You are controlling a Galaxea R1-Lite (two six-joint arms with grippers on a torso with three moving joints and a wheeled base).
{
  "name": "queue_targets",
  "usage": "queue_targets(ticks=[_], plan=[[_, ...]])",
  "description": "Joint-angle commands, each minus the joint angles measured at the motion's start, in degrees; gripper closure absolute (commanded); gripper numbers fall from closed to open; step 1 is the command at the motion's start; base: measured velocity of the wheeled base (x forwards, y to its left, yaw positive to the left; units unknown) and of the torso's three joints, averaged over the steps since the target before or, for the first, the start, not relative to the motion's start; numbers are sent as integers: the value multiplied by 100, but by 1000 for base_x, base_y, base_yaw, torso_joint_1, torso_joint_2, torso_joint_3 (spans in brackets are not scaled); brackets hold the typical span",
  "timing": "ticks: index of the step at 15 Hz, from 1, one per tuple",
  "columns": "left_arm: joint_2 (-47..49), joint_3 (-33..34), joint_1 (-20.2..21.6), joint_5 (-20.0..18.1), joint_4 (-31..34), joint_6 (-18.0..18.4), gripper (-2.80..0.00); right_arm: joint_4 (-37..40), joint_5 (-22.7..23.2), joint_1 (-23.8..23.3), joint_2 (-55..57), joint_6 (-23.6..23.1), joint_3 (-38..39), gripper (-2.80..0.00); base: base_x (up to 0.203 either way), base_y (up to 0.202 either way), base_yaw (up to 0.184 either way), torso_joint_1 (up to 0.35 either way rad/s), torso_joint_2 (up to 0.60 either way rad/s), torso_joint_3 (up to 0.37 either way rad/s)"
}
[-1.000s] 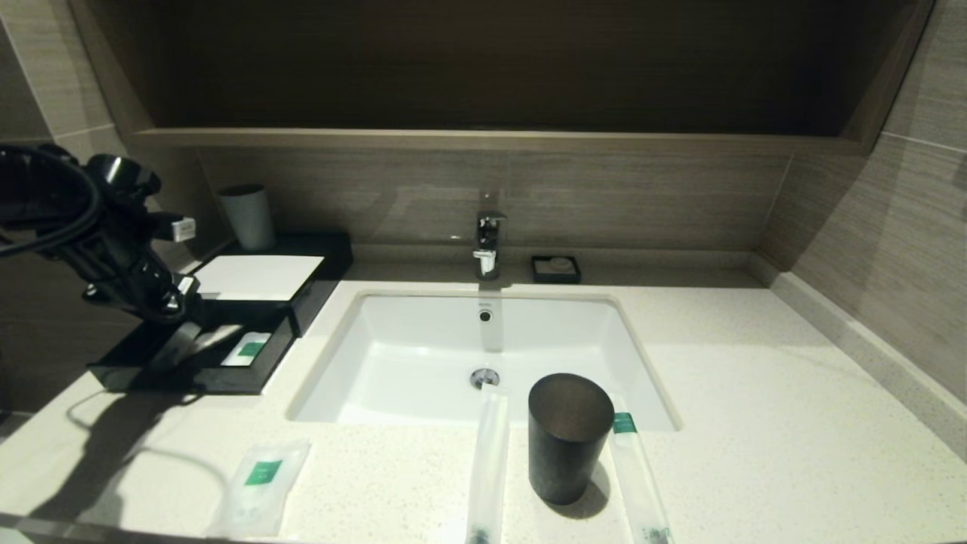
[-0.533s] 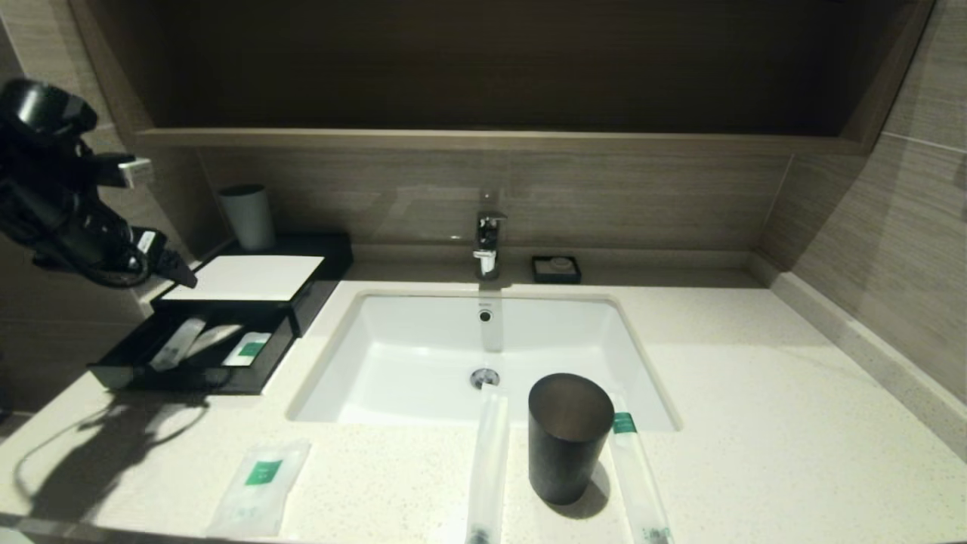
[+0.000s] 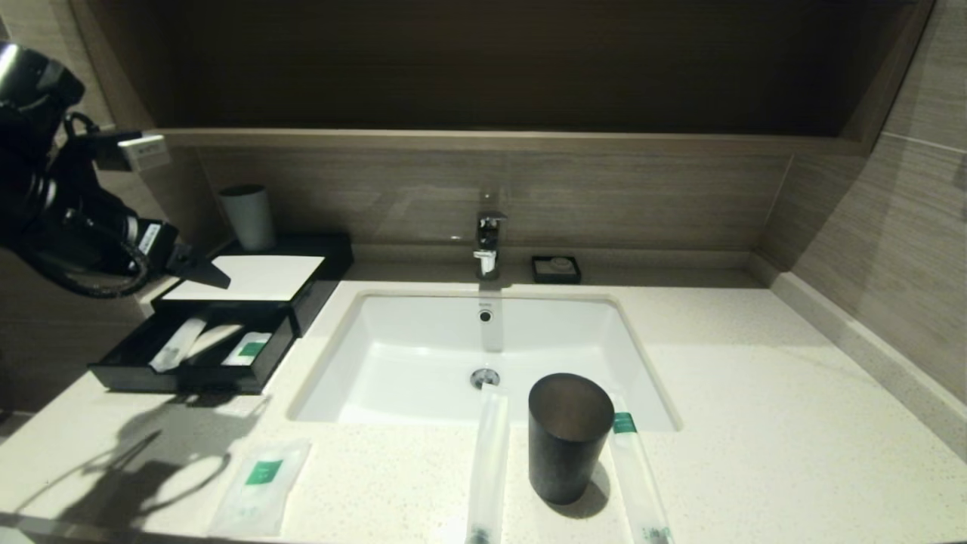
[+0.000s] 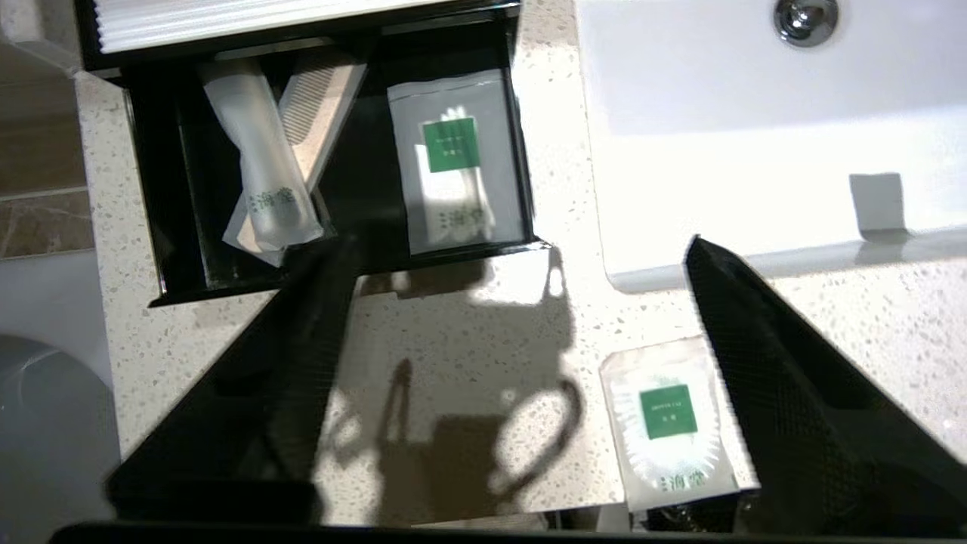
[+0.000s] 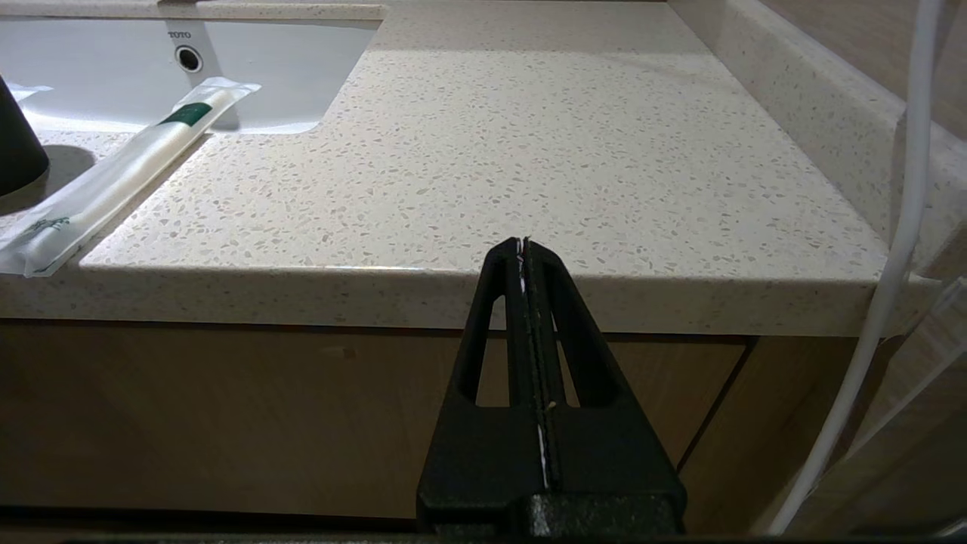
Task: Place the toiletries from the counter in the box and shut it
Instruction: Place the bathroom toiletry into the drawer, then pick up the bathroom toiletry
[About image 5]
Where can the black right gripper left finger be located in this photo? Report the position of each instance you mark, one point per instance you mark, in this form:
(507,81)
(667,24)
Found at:
(476,461)

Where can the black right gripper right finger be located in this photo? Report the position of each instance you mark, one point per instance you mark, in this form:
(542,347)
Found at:
(612,468)

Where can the long plain frosted packet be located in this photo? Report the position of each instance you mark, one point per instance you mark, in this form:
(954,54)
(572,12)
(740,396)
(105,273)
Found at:
(30,91)

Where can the wooden vanity cabinet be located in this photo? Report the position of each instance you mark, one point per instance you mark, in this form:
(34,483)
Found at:
(227,423)

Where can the white sink basin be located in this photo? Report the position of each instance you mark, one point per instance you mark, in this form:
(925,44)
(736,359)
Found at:
(287,75)

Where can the long green label packet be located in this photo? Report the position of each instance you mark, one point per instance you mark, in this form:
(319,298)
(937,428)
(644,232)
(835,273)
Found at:
(128,170)

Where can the dark tumbler cup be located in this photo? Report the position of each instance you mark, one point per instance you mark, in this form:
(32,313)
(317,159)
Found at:
(16,151)

